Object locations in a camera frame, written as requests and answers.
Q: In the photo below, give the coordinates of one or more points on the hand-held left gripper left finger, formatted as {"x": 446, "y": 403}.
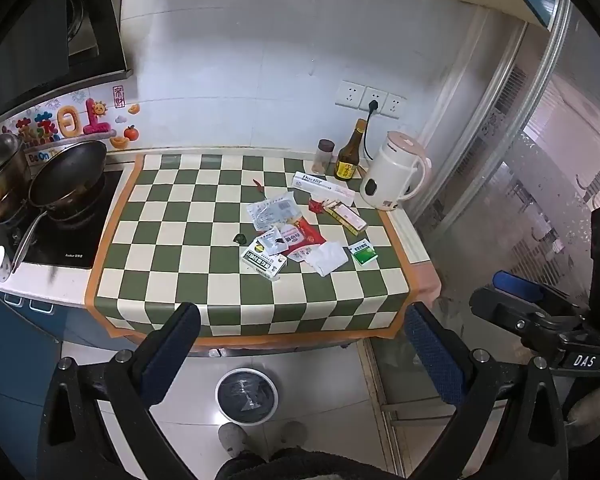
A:
{"x": 176, "y": 340}

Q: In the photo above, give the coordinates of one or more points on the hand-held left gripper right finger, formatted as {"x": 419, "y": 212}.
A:
{"x": 432, "y": 350}

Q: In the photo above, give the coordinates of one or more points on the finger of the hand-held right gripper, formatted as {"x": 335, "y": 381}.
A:
{"x": 495, "y": 307}
{"x": 520, "y": 284}

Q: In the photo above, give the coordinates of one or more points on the round white trash bin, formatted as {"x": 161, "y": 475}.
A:
{"x": 246, "y": 395}

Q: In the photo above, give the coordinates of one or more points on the clear printed plastic bag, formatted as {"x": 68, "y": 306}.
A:
{"x": 275, "y": 210}

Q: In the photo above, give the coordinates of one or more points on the red snack bag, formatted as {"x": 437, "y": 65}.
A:
{"x": 307, "y": 235}

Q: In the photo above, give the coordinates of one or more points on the person's right hand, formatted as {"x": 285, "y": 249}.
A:
{"x": 595, "y": 410}

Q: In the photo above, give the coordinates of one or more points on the green white checkered mat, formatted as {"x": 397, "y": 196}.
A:
{"x": 180, "y": 255}

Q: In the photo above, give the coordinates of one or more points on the grey slipper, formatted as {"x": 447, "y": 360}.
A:
{"x": 231, "y": 439}

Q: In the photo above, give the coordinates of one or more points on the small green white box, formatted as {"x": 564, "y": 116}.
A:
{"x": 364, "y": 254}

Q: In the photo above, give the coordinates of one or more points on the large green white medicine box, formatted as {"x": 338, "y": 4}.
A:
{"x": 262, "y": 259}

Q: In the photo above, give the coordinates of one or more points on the small green scrap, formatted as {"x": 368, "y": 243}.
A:
{"x": 239, "y": 238}

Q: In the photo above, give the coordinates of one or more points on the glass sliding door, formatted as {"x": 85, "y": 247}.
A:
{"x": 555, "y": 160}

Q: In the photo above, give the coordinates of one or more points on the white sachet black print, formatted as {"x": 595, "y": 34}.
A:
{"x": 272, "y": 241}

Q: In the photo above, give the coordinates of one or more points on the crumpled white tissue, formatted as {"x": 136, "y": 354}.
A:
{"x": 327, "y": 258}

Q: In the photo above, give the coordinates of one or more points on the black cooktop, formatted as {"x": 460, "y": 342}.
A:
{"x": 70, "y": 245}

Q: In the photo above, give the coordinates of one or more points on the yellow red slim box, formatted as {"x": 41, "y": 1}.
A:
{"x": 347, "y": 219}

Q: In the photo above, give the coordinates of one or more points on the white sachet red print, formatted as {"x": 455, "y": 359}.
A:
{"x": 291, "y": 234}

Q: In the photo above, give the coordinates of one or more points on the white electric kettle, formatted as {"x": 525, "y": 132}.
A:
{"x": 392, "y": 180}

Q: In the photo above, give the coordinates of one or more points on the person's dark trousers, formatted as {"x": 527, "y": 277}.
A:
{"x": 290, "y": 465}

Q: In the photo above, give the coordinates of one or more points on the blue base cabinet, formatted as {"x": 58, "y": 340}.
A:
{"x": 10, "y": 375}

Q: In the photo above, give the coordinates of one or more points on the red chili pepper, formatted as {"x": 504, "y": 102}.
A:
{"x": 258, "y": 186}

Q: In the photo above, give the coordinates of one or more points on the small red wrapper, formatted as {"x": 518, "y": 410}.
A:
{"x": 316, "y": 205}

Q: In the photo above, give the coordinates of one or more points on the white cup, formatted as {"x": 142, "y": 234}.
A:
{"x": 2, "y": 265}

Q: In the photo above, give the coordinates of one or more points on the black wok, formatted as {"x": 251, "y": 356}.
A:
{"x": 67, "y": 175}

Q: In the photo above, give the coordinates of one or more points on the long white toothpaste box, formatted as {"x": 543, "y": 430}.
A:
{"x": 320, "y": 185}

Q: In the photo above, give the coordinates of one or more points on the brown sauce bottle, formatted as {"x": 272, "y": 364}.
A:
{"x": 349, "y": 157}

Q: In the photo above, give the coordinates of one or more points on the clear spice jar brown lid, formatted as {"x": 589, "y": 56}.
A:
{"x": 324, "y": 157}

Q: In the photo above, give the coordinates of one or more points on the steel pot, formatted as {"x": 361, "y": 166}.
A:
{"x": 2, "y": 160}

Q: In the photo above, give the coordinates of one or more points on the black range hood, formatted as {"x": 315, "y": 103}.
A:
{"x": 25, "y": 50}

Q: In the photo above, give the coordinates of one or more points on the white wall socket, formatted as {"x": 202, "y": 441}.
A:
{"x": 349, "y": 93}
{"x": 377, "y": 95}
{"x": 394, "y": 106}

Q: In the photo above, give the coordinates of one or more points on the colourful wall stickers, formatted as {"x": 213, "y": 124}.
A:
{"x": 75, "y": 122}

